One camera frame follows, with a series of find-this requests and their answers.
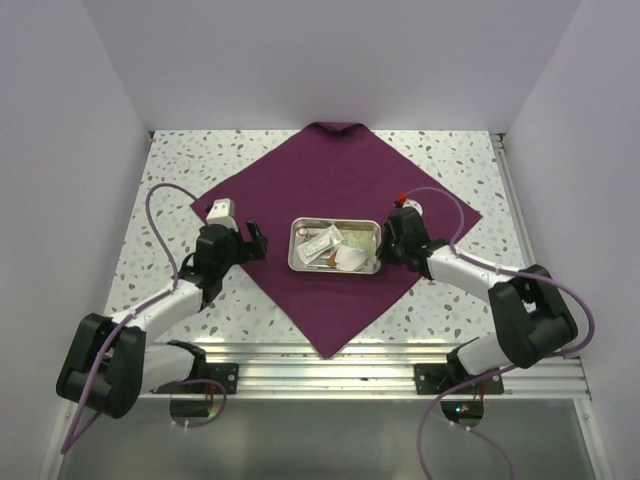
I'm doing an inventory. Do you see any white gauze pad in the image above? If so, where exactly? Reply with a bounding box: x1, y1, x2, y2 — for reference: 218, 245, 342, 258
334, 246, 368, 272

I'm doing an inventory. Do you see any steel instrument tray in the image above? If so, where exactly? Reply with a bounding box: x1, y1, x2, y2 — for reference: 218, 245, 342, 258
288, 217, 382, 275

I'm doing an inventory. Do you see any suture packet white green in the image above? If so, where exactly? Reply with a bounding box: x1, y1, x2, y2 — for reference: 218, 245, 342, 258
297, 225, 344, 264

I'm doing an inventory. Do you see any purple cloth mat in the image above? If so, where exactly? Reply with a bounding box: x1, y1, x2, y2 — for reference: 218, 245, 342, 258
192, 122, 481, 358

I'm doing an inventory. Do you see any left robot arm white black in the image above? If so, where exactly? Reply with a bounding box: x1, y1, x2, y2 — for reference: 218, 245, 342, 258
56, 220, 268, 419

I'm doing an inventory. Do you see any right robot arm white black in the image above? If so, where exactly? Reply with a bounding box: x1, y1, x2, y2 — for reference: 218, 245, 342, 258
377, 207, 578, 393

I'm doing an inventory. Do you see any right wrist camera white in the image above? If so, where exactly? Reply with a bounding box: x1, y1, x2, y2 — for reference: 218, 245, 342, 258
394, 193, 423, 215

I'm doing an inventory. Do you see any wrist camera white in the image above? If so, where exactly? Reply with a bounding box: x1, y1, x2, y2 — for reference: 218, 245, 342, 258
394, 193, 423, 215
206, 198, 237, 230

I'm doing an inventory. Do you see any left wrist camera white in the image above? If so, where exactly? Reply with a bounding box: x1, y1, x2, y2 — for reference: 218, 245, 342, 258
206, 198, 237, 230

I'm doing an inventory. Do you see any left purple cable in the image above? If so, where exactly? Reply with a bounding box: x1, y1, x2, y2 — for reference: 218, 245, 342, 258
59, 183, 229, 455

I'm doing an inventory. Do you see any purple cable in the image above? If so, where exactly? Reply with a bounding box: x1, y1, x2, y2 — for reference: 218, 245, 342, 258
404, 186, 596, 480
59, 183, 229, 455

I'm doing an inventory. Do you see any aluminium rail frame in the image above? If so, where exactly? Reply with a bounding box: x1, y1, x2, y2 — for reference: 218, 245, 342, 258
39, 130, 611, 480

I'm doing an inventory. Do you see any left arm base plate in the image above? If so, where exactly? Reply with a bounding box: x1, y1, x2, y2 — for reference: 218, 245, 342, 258
157, 340, 239, 395

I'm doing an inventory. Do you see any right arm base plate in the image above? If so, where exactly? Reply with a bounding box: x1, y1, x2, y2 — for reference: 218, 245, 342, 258
413, 363, 505, 395

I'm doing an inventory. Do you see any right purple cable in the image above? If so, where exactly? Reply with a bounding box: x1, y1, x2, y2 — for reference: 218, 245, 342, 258
404, 186, 596, 480

